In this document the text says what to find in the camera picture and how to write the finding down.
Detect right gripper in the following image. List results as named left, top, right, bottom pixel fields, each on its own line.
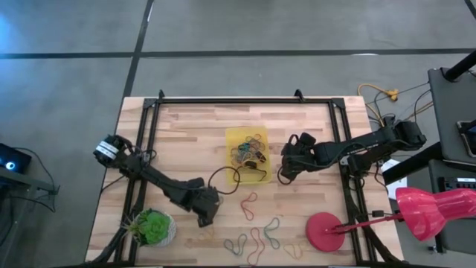
left=278, top=143, right=319, bottom=183

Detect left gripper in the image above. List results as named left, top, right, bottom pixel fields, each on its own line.
left=185, top=184, right=221, bottom=229

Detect thin black rubber band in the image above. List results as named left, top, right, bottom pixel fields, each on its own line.
left=234, top=165, right=270, bottom=184

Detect red rubber band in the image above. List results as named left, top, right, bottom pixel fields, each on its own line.
left=246, top=226, right=266, bottom=267
left=239, top=191, right=259, bottom=222

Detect teal rubber band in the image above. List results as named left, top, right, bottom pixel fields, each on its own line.
left=223, top=233, right=248, bottom=257

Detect green rubber band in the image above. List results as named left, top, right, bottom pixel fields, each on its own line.
left=263, top=217, right=281, bottom=250

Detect yellow plastic bin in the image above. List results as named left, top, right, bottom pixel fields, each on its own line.
left=224, top=126, right=274, bottom=187

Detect green plant in white pot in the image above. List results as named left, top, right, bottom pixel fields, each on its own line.
left=121, top=207, right=178, bottom=249

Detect red desk lamp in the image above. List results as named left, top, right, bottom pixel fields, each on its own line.
left=305, top=187, right=476, bottom=253

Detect white paper sheet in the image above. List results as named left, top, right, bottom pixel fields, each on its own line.
left=379, top=158, right=409, bottom=201

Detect black metal beam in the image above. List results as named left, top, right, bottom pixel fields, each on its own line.
left=382, top=141, right=444, bottom=186

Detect black box with control panel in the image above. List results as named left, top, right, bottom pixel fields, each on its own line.
left=427, top=159, right=476, bottom=255

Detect tablet with dark screen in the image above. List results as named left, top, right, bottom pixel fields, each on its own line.
left=456, top=119, right=476, bottom=159

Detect dark metal stand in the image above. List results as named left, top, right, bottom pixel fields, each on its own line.
left=0, top=166, right=61, bottom=224

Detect black device with blue light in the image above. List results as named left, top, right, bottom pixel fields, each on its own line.
left=0, top=142, right=33, bottom=175

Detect black pole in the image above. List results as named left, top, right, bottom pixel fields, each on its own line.
left=443, top=49, right=476, bottom=83

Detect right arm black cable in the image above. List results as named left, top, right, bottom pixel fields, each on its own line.
left=277, top=163, right=298, bottom=186

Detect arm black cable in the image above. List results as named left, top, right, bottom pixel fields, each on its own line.
left=277, top=163, right=298, bottom=186
left=207, top=165, right=242, bottom=196

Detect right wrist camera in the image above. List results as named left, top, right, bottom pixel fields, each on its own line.
left=296, top=131, right=318, bottom=148

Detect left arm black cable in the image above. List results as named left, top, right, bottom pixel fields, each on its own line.
left=207, top=165, right=242, bottom=196

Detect black floor cables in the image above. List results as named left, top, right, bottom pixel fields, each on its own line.
left=366, top=88, right=434, bottom=127

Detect yellow extension cord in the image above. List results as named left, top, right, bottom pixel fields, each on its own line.
left=357, top=83, right=435, bottom=127

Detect thin black cable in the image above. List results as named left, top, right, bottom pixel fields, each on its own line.
left=14, top=147, right=57, bottom=214

